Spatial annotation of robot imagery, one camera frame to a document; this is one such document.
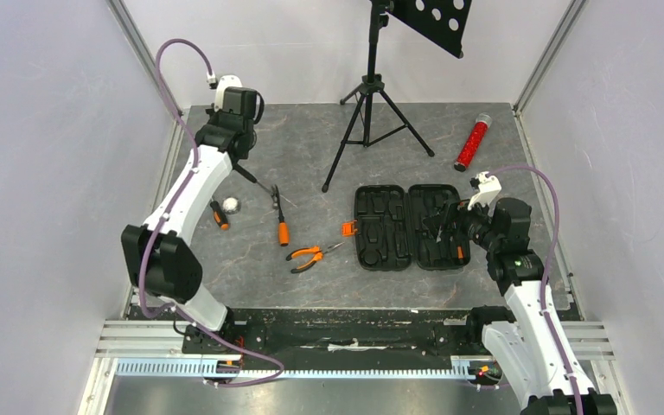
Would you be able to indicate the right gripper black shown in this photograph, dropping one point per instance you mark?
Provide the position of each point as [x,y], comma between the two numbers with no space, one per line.
[461,224]

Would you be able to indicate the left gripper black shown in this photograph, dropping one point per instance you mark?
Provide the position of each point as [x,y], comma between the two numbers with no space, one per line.
[213,116]

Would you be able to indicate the black plastic tool case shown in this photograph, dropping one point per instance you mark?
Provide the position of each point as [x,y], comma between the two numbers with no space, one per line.
[390,228]

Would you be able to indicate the claw hammer black handle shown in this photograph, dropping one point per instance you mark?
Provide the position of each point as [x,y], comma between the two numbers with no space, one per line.
[271,190]

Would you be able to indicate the large orange-handled screwdriver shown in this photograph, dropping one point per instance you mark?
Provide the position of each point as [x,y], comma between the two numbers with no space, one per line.
[283,232]

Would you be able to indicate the small orange-black precision screwdriver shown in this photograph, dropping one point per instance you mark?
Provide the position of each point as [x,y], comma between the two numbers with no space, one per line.
[460,254]

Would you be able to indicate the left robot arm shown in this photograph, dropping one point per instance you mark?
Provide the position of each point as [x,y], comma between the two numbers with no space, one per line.
[158,256]

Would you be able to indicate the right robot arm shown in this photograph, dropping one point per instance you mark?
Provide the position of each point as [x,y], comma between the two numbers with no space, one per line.
[525,336]

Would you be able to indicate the black orange nut driver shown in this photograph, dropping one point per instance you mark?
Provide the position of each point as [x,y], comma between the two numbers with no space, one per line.
[219,215]

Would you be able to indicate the red glitter tube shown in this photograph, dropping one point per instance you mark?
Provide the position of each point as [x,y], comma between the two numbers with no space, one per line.
[471,146]

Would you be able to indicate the black music stand tripod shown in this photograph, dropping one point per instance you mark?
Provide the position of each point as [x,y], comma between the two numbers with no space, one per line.
[440,22]

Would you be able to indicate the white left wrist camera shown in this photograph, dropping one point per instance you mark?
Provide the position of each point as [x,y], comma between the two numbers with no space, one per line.
[223,84]

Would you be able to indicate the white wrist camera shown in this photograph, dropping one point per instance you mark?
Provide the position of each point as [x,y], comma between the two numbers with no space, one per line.
[223,84]
[486,187]

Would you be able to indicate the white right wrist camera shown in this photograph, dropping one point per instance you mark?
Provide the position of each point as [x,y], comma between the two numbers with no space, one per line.
[486,187]

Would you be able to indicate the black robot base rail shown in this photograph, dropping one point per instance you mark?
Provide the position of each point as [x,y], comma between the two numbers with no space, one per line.
[348,339]

